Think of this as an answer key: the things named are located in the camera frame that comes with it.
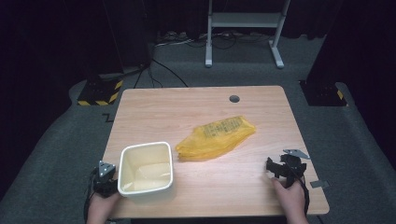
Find left hand-held gripper cable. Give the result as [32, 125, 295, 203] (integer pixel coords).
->
[82, 167, 101, 224]

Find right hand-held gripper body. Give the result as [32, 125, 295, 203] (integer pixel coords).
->
[274, 148, 311, 188]

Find person's right hand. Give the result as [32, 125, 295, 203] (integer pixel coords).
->
[269, 177, 308, 219]

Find cream plastic bin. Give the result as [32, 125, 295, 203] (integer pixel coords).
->
[117, 141, 174, 198]

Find right hand-held gripper cable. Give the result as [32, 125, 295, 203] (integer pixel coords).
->
[284, 161, 311, 216]

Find black floor cable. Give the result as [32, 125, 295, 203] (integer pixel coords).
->
[134, 58, 190, 89]

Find hand-held gripper cable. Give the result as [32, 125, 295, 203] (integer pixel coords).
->
[82, 167, 101, 224]
[284, 161, 311, 216]

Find white metal stand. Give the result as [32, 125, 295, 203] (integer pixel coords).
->
[205, 0, 291, 69]

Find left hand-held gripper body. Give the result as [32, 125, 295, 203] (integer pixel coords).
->
[92, 160, 119, 199]

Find bundle of floor cables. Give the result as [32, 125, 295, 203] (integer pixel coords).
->
[155, 30, 272, 50]

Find person's left hand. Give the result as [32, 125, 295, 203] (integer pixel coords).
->
[87, 192, 122, 219]

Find black yellow striped base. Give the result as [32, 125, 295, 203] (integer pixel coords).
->
[77, 78, 124, 106]
[299, 79, 348, 107]

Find yellow plastic bag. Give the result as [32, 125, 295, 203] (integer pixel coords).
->
[175, 115, 257, 161]

